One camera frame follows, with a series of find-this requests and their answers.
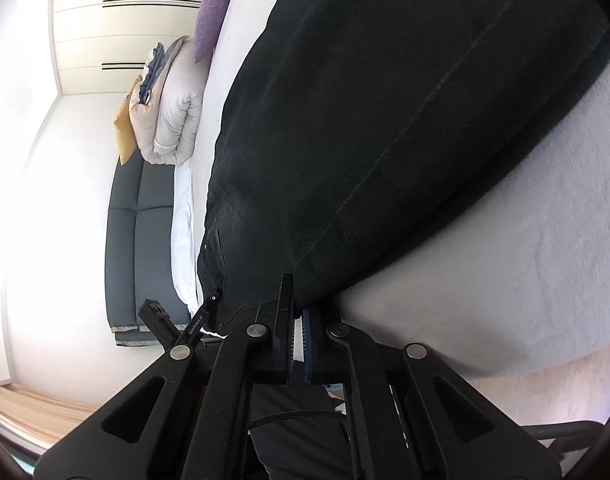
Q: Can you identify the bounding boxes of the yellow pillow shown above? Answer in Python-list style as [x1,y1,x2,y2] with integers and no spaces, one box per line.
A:
[114,75,143,166]

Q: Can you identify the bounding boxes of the folded beige blue quilt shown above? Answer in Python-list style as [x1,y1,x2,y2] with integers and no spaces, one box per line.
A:
[129,42,186,163]

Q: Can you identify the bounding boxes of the white wardrobe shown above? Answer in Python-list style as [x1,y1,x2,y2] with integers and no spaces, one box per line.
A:
[52,0,246,96]

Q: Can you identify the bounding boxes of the purple pillow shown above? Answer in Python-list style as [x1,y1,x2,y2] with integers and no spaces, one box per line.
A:
[192,0,234,63]

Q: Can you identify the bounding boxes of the bed with white sheet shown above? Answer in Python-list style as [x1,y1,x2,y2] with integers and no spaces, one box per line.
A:
[172,0,610,378]

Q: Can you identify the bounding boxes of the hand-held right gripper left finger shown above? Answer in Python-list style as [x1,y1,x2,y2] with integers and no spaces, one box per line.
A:
[35,274,296,480]

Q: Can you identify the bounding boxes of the folded light grey duvet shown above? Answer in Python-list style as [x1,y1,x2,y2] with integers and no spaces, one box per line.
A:
[152,35,208,166]

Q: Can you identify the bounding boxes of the person's leg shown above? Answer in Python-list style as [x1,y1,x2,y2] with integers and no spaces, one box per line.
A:
[247,382,358,480]

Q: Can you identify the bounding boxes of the grey padded headboard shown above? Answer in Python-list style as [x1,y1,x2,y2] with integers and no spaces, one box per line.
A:
[106,152,186,348]

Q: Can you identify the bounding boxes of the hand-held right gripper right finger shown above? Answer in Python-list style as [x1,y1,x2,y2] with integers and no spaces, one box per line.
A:
[301,307,563,480]

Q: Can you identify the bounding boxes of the black pants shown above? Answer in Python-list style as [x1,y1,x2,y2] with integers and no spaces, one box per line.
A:
[196,0,610,341]

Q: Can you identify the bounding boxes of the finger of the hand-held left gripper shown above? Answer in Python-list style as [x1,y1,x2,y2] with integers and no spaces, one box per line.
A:
[186,285,224,339]
[137,298,182,350]

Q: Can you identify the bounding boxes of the black metal frame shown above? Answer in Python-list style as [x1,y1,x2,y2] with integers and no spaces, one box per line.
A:
[522,417,608,466]

